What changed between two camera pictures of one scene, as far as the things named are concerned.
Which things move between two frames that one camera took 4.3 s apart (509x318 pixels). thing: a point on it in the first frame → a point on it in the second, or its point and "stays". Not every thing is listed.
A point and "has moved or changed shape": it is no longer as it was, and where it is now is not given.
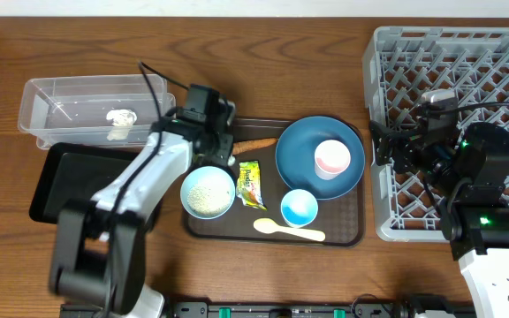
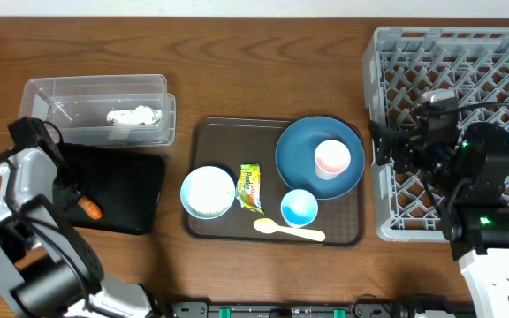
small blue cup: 299,208 stays
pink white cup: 332,157 stays
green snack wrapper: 249,185 stays
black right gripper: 408,143 stays
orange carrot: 241,147 has moved or changed shape
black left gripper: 224,143 → 63,202
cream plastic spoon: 268,225 stays
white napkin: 122,117 has moved or changed shape
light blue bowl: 207,193 stays
